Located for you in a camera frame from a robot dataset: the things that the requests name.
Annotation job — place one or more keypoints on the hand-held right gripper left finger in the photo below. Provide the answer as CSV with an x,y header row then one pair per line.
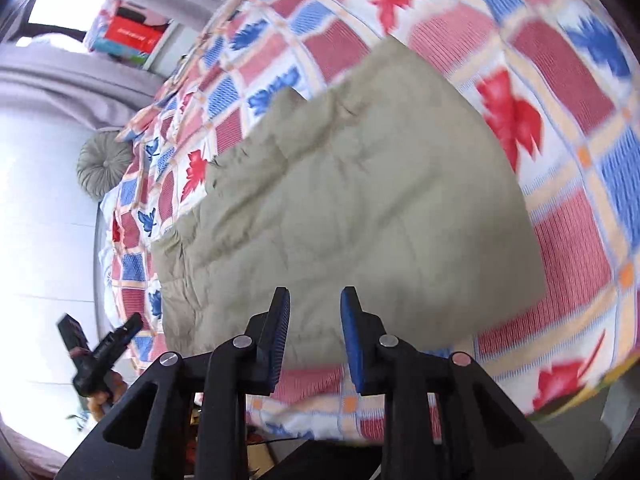
x,y
280,340

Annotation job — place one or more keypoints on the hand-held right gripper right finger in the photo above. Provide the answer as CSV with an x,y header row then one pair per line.
x,y
352,345

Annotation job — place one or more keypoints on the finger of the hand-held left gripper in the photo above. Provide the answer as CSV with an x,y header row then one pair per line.
x,y
72,335
120,335

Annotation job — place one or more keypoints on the beige puffer jacket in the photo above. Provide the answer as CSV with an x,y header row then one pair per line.
x,y
360,220

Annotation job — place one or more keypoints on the person's left hand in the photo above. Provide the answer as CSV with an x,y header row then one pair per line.
x,y
107,395

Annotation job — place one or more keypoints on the round grey-green cushion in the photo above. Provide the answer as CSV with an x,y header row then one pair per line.
x,y
102,165

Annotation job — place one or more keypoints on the grey curtain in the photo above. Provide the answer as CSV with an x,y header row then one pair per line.
x,y
75,80

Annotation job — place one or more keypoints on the red box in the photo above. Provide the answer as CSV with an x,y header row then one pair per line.
x,y
132,35

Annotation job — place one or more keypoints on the colourful printed box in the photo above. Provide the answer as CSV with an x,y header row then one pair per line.
x,y
102,35

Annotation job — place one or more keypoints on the leaf-print checked blanket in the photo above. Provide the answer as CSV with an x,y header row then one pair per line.
x,y
550,85

